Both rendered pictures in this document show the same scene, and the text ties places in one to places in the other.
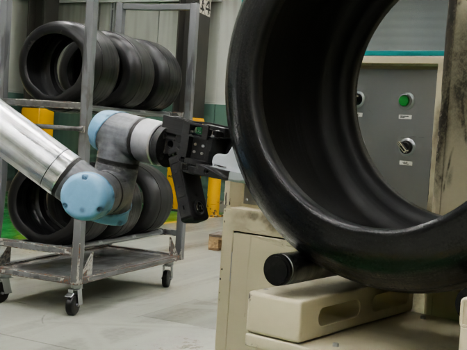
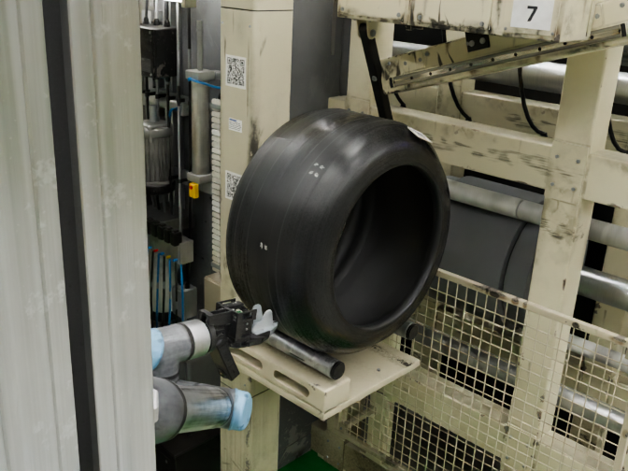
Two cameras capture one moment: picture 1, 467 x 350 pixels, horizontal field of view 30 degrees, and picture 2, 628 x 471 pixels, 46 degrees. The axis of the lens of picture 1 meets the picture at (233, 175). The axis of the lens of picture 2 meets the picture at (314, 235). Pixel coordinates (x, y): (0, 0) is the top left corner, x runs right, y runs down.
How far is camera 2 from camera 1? 1.90 m
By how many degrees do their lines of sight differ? 83
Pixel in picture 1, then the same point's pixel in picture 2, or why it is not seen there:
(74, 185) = (246, 407)
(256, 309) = (330, 398)
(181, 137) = (236, 325)
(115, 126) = (176, 346)
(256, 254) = not seen: outside the picture
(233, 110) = (319, 296)
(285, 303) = (344, 384)
